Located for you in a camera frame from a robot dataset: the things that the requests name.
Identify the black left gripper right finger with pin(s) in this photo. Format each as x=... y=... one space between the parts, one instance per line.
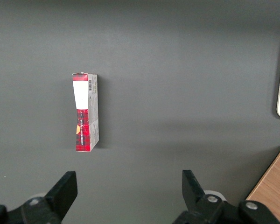
x=193 y=191

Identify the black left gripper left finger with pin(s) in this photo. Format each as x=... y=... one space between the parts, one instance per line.
x=60 y=193

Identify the wooden drawer cabinet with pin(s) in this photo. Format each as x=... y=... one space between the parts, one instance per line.
x=273 y=186

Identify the red plaid cardboard box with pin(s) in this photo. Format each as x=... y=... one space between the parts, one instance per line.
x=86 y=121

